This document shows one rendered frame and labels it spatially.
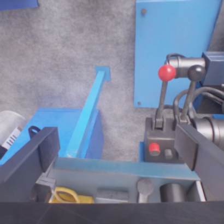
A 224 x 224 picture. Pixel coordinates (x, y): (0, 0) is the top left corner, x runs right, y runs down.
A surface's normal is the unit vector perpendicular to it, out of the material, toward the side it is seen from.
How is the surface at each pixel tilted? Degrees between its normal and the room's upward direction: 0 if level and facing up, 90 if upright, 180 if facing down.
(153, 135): 90
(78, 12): 0
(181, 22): 0
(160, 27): 0
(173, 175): 90
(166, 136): 90
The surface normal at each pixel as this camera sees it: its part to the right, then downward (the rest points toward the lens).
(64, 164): -0.07, -0.77
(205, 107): -0.12, 0.65
